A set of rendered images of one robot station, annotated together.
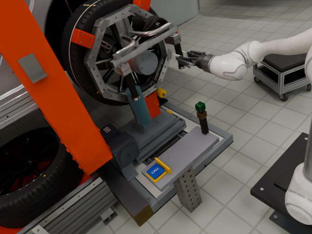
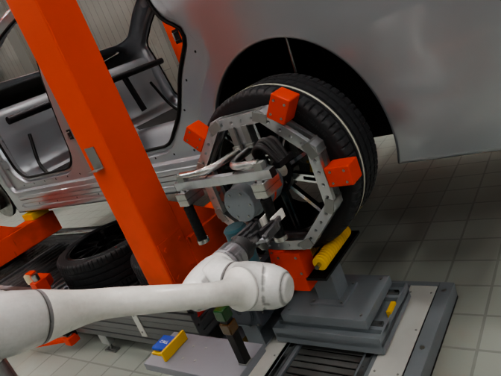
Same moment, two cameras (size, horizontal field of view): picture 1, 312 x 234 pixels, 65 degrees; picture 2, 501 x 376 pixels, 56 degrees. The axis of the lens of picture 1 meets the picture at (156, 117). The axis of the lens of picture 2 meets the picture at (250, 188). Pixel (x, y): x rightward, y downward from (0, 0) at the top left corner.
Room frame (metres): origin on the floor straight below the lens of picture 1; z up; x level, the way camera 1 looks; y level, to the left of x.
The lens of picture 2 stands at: (0.71, -1.49, 1.37)
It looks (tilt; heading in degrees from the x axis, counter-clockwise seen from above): 17 degrees down; 67
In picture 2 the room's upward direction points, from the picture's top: 22 degrees counter-clockwise
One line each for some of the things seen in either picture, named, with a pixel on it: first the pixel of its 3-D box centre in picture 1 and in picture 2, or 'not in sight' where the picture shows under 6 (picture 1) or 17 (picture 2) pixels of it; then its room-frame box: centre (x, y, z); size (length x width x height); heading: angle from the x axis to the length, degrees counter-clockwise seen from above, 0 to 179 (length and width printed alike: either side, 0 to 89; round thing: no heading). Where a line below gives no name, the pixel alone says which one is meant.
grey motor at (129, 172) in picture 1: (116, 147); (268, 294); (1.36, 0.34, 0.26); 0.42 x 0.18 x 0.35; 26
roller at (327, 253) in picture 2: (152, 89); (332, 246); (1.54, -0.04, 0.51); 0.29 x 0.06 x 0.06; 26
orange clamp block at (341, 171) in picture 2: not in sight; (342, 171); (1.55, -0.26, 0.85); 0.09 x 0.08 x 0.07; 116
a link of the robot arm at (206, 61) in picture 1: (211, 63); (230, 259); (1.06, -0.34, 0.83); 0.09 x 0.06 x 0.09; 116
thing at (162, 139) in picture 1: (149, 132); (341, 312); (1.55, 0.09, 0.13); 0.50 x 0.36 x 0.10; 116
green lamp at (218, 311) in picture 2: (200, 107); (223, 312); (1.00, -0.24, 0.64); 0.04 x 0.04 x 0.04; 26
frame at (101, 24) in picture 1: (132, 57); (265, 183); (1.40, 0.02, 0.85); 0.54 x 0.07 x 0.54; 116
